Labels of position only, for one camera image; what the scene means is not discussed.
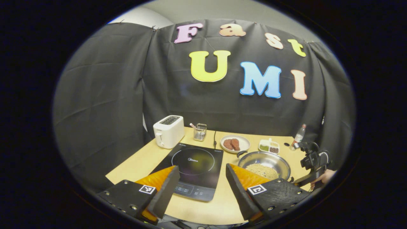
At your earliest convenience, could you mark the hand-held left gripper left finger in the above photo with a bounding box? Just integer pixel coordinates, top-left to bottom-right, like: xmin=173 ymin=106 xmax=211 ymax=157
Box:
xmin=97 ymin=165 xmax=181 ymax=226

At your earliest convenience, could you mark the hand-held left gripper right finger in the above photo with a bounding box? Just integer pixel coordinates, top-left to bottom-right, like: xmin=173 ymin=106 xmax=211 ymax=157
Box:
xmin=225 ymin=163 xmax=314 ymax=226

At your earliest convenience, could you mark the stainless steel pot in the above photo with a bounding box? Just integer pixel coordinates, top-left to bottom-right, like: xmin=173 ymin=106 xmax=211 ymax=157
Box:
xmin=237 ymin=150 xmax=295 ymax=184

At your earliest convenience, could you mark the black induction cooktop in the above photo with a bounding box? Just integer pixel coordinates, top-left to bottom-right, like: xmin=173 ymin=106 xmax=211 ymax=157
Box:
xmin=149 ymin=143 xmax=224 ymax=202

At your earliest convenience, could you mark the soybeans heap in pot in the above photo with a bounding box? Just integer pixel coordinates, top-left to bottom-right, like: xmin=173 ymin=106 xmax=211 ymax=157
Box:
xmin=245 ymin=163 xmax=279 ymax=180

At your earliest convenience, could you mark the clear plastic water bottle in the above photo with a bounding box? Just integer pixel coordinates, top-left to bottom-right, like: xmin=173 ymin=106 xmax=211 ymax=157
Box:
xmin=290 ymin=124 xmax=307 ymax=150

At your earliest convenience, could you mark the white divided dish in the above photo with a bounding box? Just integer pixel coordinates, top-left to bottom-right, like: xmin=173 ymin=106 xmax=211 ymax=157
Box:
xmin=258 ymin=138 xmax=280 ymax=155

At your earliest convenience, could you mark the round white plate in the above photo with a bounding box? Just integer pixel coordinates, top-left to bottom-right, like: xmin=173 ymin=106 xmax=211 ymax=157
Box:
xmin=220 ymin=135 xmax=251 ymax=154

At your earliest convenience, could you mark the white toaster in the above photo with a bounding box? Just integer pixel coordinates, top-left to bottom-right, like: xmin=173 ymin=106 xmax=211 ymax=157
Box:
xmin=153 ymin=115 xmax=185 ymax=149

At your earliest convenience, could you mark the black backdrop cloth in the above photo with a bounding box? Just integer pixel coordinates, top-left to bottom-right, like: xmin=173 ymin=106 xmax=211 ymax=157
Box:
xmin=52 ymin=19 xmax=356 ymax=193

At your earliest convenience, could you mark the metal wire basket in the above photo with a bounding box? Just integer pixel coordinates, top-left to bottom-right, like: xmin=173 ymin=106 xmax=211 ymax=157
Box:
xmin=193 ymin=123 xmax=207 ymax=142

